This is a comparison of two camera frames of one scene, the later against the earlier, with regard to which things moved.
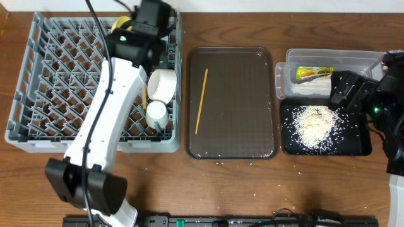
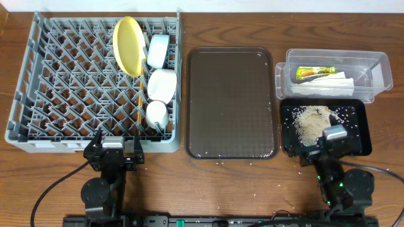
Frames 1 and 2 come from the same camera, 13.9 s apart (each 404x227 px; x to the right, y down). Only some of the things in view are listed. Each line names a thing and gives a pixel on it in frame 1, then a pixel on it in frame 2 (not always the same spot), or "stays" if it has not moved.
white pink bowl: [161, 84] stays
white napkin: [319, 86] stays
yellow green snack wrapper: [307, 71] stays
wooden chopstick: [204, 81] → [140, 99]
